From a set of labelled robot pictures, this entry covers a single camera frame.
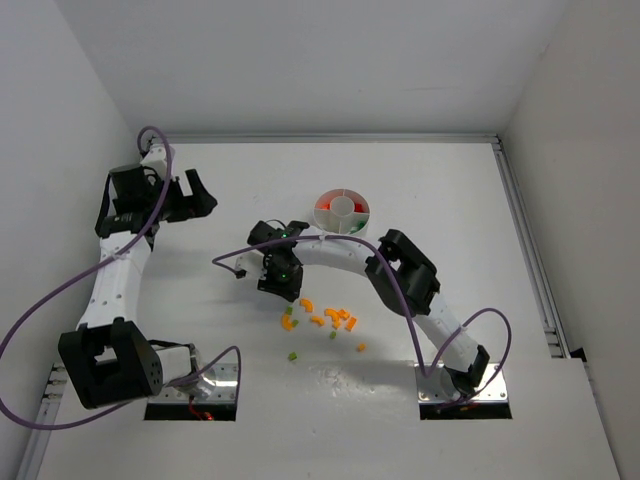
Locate green legos in container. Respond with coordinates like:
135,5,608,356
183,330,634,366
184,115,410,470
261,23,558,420
349,220,367,234

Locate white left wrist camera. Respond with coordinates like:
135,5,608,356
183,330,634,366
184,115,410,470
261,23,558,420
140,145,167,178

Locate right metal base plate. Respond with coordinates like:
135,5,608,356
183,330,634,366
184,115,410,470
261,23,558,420
415,362,508,402

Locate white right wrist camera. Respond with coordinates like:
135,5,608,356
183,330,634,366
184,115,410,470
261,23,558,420
235,250,266,278

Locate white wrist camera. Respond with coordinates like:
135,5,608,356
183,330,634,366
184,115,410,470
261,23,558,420
140,145,167,178
235,250,266,278

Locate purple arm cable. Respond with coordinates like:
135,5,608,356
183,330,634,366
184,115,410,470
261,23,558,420
212,234,513,407
0,125,242,431

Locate white divided round container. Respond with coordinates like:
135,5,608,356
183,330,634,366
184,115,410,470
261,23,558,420
313,189,371,237

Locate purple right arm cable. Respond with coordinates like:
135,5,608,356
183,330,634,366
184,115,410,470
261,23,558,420
212,234,513,407

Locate aluminium frame rail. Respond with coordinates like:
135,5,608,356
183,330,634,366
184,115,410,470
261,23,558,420
492,136,571,359

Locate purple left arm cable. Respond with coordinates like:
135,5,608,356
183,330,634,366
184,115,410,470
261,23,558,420
0,125,242,431

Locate yellow curved lego piece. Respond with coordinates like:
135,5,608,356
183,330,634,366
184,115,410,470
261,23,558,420
281,314,294,331

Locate yellow long lego brick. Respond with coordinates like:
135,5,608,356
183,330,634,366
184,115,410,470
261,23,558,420
345,317,357,332

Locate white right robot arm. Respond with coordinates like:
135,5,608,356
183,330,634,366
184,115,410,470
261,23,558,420
245,221,490,398

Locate yellow curved elbow lego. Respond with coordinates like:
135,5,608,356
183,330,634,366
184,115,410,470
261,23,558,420
299,298,314,313

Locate metal base plate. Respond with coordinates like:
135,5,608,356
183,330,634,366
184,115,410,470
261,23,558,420
147,363,238,406
415,362,508,402

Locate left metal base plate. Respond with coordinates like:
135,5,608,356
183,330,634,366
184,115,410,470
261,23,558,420
147,363,238,406

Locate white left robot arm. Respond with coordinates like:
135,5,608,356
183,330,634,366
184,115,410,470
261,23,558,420
58,163,217,409

